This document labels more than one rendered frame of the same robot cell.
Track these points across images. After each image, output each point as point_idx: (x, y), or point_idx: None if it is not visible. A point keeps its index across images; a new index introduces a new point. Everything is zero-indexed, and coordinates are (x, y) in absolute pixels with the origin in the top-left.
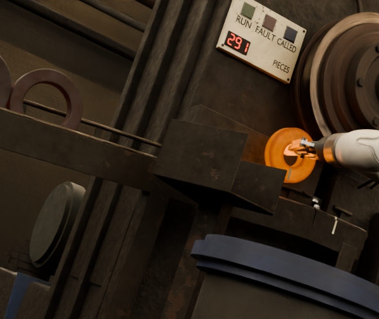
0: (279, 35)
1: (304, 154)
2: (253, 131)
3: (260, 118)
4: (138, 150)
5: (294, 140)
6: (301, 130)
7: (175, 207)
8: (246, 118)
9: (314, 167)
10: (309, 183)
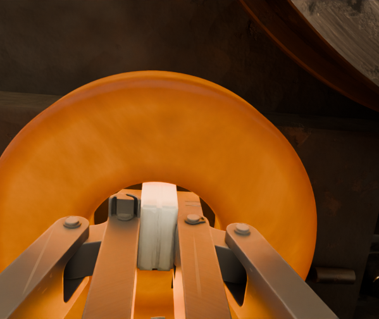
0: None
1: (173, 294)
2: (16, 116)
3: (93, 24)
4: None
5: (33, 245)
6: (159, 88)
7: None
8: (30, 43)
9: (355, 162)
10: (340, 226)
